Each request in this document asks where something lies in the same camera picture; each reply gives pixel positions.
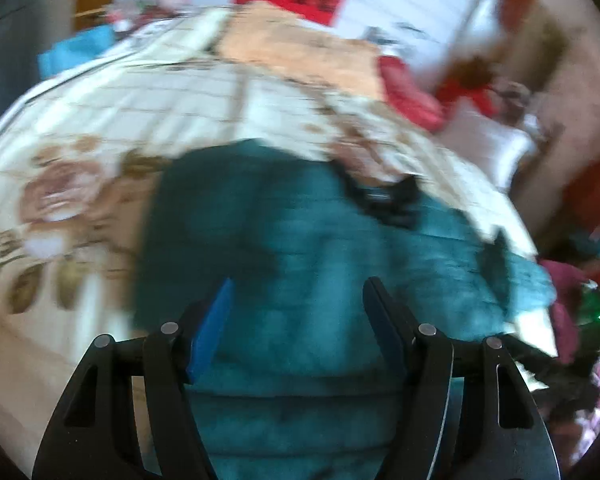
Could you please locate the blue bag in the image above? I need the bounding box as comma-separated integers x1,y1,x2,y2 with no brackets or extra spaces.
37,25,118,81

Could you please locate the cream floral checked bed quilt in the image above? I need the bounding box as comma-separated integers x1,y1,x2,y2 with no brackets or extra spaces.
0,7,556,461

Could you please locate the pink cloth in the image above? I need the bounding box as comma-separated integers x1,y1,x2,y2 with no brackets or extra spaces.
537,259,588,363

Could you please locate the red hanging cloth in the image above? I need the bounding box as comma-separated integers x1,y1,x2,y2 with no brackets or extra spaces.
562,160,600,231

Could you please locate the grey wardrobe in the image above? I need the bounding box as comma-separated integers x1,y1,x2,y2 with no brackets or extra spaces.
0,0,88,136

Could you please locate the dark green puffer jacket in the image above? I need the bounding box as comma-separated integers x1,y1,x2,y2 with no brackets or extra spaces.
132,140,556,480

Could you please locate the white pillow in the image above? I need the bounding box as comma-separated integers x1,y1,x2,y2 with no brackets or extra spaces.
440,97,538,193

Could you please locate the red pillow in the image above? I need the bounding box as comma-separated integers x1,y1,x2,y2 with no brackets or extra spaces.
377,55,448,133

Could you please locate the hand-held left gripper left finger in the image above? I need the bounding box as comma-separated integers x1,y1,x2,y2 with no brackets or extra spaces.
31,276,236,480

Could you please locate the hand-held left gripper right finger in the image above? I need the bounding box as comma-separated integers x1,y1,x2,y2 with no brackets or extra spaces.
362,276,561,480

